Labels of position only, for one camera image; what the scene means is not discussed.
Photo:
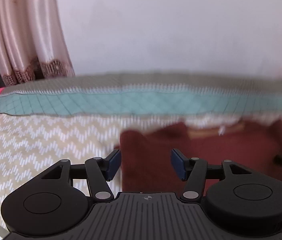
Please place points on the printed patterned blanket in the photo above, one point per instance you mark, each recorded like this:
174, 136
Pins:
43, 140

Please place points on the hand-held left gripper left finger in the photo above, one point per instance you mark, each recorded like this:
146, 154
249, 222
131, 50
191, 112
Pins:
114, 163

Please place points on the dark red sweater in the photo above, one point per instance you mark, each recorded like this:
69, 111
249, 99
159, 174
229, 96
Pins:
231, 150

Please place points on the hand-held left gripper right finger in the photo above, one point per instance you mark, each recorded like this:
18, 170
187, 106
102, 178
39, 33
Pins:
178, 163

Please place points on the pink patterned curtain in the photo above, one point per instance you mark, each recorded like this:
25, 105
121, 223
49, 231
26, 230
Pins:
26, 30

